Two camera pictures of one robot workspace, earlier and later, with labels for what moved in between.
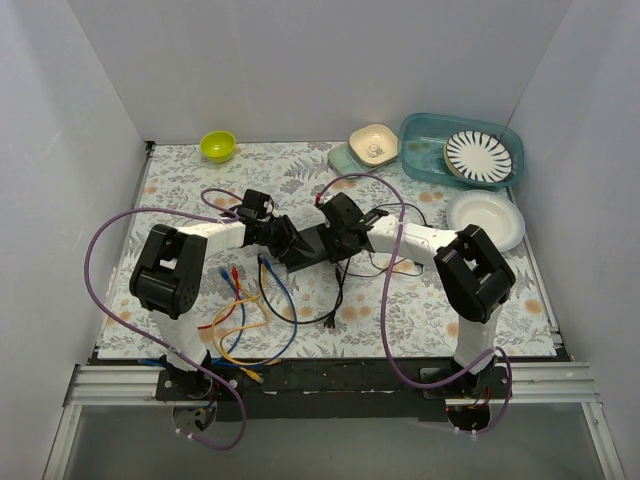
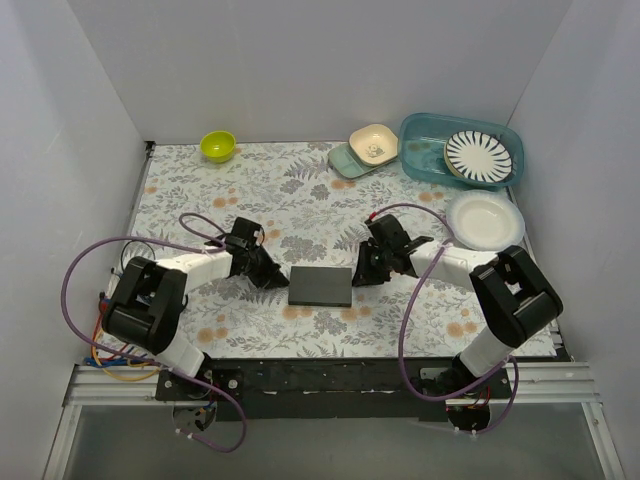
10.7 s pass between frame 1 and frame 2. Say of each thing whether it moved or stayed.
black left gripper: moved
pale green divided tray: stayed
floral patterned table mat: stayed
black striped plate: stayed
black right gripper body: moved
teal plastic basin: stayed
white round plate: stayed
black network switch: moved
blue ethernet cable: moved
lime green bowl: stayed
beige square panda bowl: stayed
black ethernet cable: moved
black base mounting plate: stayed
